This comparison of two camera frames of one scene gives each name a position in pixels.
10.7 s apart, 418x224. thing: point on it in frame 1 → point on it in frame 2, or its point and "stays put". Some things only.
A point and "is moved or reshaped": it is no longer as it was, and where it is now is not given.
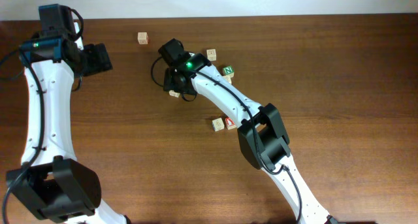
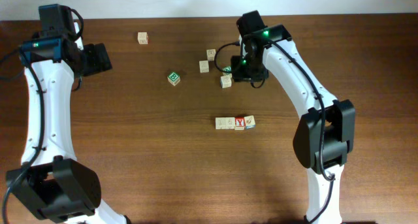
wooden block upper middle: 211,55 stays put
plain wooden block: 142,38 stays put
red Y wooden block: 230,123 is moved or reshaped
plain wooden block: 173,93 → 220,123
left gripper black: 100,59 stays put
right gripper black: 168,84 → 237,76
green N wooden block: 228,71 stays put
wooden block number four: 218,124 → 230,123
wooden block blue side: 228,78 stays put
